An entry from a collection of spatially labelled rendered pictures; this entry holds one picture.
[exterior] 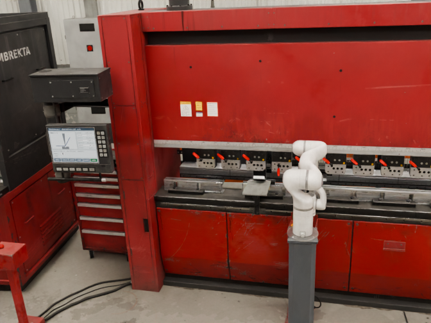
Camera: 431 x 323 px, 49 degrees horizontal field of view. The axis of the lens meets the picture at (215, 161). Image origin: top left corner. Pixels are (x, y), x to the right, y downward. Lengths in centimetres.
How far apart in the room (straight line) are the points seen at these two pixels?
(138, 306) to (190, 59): 205
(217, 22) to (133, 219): 170
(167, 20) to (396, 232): 229
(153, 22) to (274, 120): 114
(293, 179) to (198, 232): 136
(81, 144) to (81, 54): 471
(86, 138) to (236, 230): 138
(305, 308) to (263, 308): 85
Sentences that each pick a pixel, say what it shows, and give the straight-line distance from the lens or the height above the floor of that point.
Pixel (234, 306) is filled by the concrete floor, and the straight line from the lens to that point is 401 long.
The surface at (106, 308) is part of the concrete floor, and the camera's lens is 417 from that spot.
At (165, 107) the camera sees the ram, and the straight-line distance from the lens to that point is 370.
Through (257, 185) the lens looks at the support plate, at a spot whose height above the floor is 100.
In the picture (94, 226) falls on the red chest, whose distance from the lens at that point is 461.
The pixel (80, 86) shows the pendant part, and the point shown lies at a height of 186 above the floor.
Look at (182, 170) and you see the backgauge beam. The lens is 414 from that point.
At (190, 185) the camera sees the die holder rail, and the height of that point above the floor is 93.
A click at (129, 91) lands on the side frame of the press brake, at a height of 176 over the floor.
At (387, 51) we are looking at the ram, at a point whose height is 199.
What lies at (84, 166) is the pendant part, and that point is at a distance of 348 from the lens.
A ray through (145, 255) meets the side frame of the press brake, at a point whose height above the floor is 37.
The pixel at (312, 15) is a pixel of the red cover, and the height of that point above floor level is 224.
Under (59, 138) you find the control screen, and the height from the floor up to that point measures 150.
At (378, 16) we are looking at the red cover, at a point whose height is 222.
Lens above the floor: 247
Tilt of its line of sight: 21 degrees down
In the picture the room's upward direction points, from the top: 3 degrees counter-clockwise
